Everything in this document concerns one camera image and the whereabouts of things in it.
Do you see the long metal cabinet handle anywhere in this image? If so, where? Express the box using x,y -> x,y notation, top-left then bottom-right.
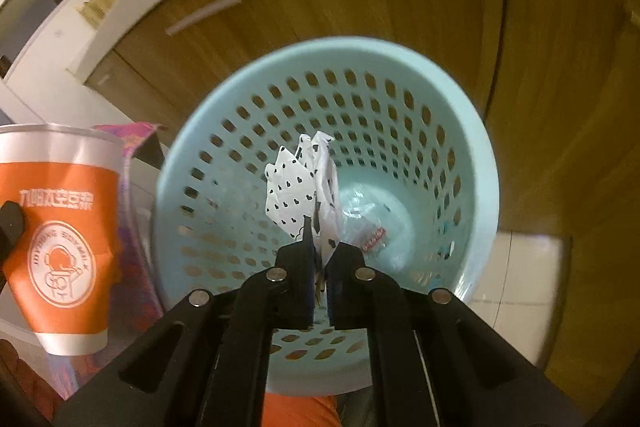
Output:
167,0 -> 241,35

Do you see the floral printed cloth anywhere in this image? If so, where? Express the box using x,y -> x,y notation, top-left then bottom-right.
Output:
45,122 -> 170,403

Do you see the beige perforated utensil holder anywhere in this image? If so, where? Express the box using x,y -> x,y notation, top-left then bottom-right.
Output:
75,0 -> 127,28

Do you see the clear plastic wrapper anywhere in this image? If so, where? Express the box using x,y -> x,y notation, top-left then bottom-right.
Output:
345,189 -> 391,254

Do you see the white paper with black hearts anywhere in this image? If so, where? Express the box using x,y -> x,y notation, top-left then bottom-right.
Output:
264,132 -> 343,268

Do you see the light blue perforated plastic basket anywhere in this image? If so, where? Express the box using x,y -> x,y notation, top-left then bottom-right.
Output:
152,36 -> 501,395

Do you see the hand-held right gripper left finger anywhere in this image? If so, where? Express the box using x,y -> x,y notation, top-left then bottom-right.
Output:
52,216 -> 317,427

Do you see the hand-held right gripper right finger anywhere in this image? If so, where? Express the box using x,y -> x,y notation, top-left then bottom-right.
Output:
327,242 -> 596,427

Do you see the orange cloth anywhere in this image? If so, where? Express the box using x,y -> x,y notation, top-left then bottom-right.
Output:
260,394 -> 342,427

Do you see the orange and white paper cup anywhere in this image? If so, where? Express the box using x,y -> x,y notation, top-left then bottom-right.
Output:
0,123 -> 126,355

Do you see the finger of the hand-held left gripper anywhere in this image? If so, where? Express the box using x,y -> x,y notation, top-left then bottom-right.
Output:
0,201 -> 26,269

